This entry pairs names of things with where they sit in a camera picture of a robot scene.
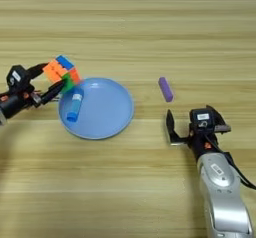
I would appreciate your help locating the purple cylinder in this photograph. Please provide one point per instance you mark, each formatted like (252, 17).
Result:
(166, 89)

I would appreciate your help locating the multicoloured puzzle cube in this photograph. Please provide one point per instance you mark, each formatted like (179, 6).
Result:
(60, 70)

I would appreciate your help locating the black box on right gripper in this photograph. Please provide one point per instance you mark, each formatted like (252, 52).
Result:
(201, 117)

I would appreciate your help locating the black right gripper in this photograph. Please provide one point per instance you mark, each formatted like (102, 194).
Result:
(201, 143)

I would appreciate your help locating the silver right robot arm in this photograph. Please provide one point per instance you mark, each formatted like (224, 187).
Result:
(220, 195)

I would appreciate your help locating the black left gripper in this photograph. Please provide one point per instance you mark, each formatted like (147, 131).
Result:
(16, 103)

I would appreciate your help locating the blue glue stick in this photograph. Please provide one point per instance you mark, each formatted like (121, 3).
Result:
(75, 107)

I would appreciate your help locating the light blue round plate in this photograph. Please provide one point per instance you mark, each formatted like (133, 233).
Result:
(103, 112)

